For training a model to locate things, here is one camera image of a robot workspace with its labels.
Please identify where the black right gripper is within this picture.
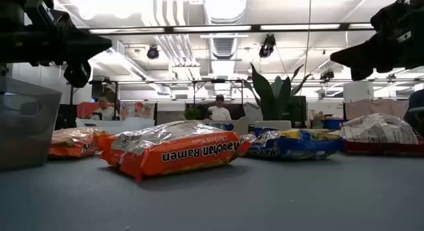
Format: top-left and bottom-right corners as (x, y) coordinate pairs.
(330, 0), (424, 82)

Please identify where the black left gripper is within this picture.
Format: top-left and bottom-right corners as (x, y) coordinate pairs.
(0, 5), (113, 89)

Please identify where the red Maruchan beef ramen packet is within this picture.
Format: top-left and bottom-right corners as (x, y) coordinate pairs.
(339, 112), (424, 158)

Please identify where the orange Maruchan chicken ramen packet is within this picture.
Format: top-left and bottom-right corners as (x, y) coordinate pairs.
(99, 120), (252, 184)
(48, 126), (112, 158)

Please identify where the snake plant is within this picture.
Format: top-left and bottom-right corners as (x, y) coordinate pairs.
(243, 62), (314, 131)

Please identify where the blue Maruchan soy ramen packet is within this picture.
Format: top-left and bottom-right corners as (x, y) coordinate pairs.
(254, 126), (278, 136)
(246, 128), (342, 161)
(211, 122), (235, 132)

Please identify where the white column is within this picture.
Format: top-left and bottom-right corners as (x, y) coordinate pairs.
(343, 81), (374, 103)

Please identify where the pink cloth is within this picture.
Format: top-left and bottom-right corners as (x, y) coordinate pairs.
(344, 99), (410, 120)

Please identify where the red board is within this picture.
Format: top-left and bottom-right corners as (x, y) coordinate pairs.
(76, 101), (100, 119)

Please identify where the person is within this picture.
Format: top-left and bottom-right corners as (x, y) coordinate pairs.
(207, 94), (233, 122)
(87, 97), (116, 121)

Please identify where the blue storage bin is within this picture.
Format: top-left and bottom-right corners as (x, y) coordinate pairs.
(323, 118), (348, 130)

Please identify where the dark blue chair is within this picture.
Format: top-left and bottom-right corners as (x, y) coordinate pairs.
(403, 88), (424, 136)

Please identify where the colourful poster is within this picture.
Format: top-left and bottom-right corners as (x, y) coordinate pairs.
(119, 101), (156, 121)

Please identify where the dark grey plastic bin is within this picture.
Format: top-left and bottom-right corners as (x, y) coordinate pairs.
(0, 77), (63, 169)

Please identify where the small green plant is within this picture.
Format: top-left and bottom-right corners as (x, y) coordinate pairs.
(184, 107), (205, 121)

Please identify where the black metal station frame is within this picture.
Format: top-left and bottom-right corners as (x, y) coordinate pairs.
(68, 78), (245, 108)

